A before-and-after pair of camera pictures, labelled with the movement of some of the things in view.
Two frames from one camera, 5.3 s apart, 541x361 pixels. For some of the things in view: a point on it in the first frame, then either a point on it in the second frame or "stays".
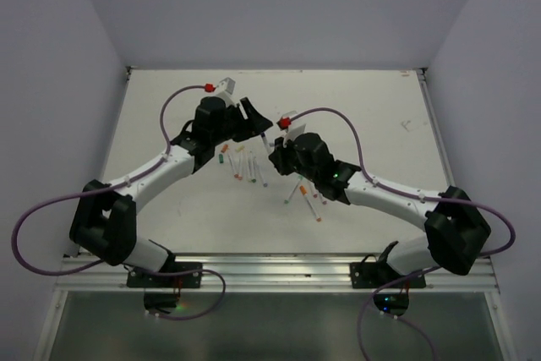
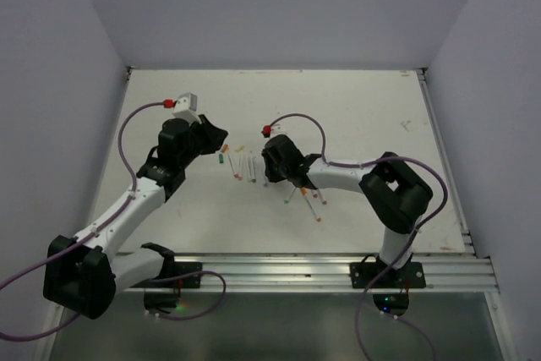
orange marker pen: [235, 174] stays
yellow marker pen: [250, 167] stays
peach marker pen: [240, 166] stays
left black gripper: [254, 123] → [214, 136]
